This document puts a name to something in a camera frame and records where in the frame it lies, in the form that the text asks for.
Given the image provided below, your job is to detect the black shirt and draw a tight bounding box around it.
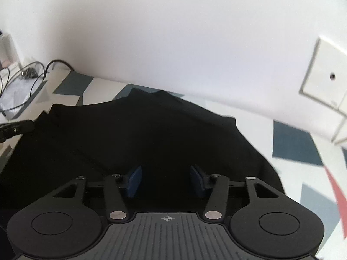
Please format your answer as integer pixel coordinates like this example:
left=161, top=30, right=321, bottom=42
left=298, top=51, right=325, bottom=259
left=0, top=89, right=286, bottom=233

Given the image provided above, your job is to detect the geometric patterned mat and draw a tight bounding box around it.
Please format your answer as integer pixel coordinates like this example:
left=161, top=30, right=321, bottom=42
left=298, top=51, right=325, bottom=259
left=0, top=73, right=347, bottom=260

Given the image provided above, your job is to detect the black cable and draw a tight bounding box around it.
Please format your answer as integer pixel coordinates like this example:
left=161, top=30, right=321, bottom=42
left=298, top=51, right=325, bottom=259
left=0, top=59, right=75, bottom=120

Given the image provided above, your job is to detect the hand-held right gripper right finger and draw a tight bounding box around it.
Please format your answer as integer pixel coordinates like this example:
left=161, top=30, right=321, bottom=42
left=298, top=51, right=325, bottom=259
left=189, top=164, right=286, bottom=221

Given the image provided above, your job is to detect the white box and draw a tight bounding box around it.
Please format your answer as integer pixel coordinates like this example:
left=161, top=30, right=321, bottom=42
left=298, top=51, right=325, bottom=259
left=0, top=32, right=21, bottom=72

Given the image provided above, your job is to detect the white wall socket panel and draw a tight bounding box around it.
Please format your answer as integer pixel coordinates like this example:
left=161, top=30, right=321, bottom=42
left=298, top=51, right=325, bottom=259
left=299, top=36, right=347, bottom=145

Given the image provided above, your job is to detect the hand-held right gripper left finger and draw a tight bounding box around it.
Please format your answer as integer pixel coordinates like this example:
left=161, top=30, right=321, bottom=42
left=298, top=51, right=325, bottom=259
left=52, top=165, right=143, bottom=222

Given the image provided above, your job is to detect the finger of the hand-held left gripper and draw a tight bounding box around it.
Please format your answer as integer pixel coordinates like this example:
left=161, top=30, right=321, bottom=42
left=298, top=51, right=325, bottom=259
left=0, top=119, right=35, bottom=143

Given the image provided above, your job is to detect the white desk pad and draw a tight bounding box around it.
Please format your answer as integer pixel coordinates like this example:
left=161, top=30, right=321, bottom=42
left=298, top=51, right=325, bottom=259
left=0, top=69, right=68, bottom=121

